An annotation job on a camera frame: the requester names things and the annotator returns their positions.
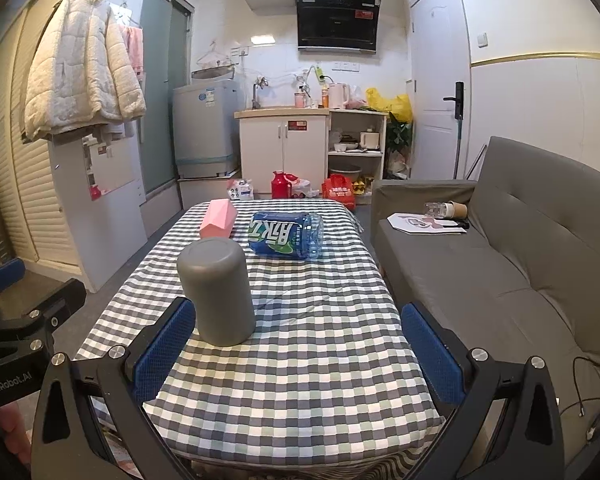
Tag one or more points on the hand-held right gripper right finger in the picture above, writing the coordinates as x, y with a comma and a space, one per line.
430, 355

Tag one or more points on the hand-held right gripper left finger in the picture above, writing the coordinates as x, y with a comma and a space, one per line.
164, 346

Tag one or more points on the grey cup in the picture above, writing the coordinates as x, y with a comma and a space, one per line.
215, 290

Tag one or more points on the brown paper cup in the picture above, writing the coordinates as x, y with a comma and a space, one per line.
458, 209

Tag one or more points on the person's left hand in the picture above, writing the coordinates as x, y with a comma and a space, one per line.
16, 430

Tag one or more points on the louvered wardrobe door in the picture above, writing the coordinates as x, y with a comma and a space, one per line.
30, 200

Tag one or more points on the grey sofa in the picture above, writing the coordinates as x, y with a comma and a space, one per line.
480, 270

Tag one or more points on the white low cabinet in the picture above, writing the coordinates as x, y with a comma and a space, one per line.
110, 220

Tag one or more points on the checkered tablecloth table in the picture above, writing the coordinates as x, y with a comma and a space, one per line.
305, 360

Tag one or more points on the white printed paper board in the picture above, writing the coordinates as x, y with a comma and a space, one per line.
405, 225

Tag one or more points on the pink tissue box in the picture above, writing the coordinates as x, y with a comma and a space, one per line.
217, 220

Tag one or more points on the clear plastic bottle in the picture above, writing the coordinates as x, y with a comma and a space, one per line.
435, 209

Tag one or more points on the white medicine boxes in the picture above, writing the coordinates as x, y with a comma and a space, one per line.
239, 190

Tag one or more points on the red shopping bag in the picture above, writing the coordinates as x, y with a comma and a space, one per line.
337, 191

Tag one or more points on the red thermos jug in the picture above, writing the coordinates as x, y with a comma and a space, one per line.
281, 185

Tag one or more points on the grey basin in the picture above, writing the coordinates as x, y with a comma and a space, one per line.
346, 169

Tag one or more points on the white plastic bag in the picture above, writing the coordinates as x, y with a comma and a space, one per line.
306, 189

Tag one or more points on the white open shelf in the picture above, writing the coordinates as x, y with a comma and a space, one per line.
383, 150

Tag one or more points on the grey washing machine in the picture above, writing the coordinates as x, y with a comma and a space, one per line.
205, 130

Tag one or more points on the frosted glass door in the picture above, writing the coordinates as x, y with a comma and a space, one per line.
157, 110

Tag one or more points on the white jug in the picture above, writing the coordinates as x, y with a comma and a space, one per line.
369, 141

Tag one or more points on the white sink cabinet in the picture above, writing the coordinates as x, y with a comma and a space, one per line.
280, 155

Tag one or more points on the white puffy jacket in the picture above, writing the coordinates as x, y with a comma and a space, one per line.
75, 70

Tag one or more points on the yellow plastic bag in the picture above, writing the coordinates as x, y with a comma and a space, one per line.
397, 105

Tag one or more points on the black door lock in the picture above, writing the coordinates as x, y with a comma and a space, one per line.
458, 97

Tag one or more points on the pink towel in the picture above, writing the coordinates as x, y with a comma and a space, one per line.
134, 50

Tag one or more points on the white electric kettle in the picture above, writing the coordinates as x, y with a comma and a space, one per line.
338, 96

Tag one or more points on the metal basin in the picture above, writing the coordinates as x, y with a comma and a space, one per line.
212, 74

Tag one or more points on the white door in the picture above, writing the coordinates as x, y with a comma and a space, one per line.
435, 70

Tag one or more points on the black range hood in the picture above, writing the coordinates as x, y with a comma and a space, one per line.
337, 20

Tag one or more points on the white light switch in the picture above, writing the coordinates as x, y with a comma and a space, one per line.
482, 39

